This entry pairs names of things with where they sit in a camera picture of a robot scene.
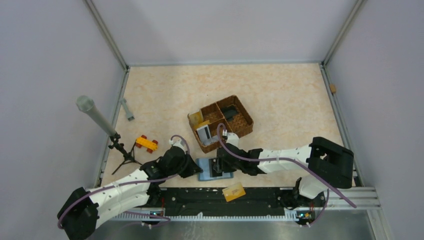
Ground black tube clamp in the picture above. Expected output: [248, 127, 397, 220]
[108, 133, 143, 175]

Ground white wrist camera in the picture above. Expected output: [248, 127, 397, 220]
[222, 130, 240, 148]
[169, 136, 188, 153]

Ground woven wicker tray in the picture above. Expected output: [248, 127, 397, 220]
[189, 95, 254, 154]

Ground grey metal tube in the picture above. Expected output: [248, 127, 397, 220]
[75, 95, 117, 137]

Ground purple cable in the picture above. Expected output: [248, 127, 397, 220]
[56, 134, 191, 230]
[216, 123, 358, 228]

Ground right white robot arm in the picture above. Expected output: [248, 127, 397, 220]
[217, 132, 356, 208]

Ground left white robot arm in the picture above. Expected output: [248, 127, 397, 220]
[57, 146, 203, 240]

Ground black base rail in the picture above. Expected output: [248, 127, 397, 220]
[145, 187, 288, 217]

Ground yellow red toy car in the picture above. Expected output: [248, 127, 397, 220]
[135, 135, 158, 154]

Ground single black VIP card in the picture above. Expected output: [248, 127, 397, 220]
[208, 158, 223, 178]

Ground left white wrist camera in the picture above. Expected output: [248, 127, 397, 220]
[169, 136, 188, 153]

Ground gold credit card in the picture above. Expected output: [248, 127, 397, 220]
[222, 182, 246, 203]

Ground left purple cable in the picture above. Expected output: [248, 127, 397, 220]
[56, 134, 191, 230]

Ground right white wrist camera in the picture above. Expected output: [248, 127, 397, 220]
[222, 130, 240, 148]

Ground black VIP card stack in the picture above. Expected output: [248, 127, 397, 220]
[220, 104, 239, 122]

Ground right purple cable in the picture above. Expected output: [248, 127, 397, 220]
[216, 123, 358, 228]

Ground blue leather card holder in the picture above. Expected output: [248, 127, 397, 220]
[196, 158, 234, 182]

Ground small tan cork piece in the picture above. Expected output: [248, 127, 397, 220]
[329, 83, 337, 94]

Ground white blue card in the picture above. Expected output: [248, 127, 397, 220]
[196, 125, 218, 146]

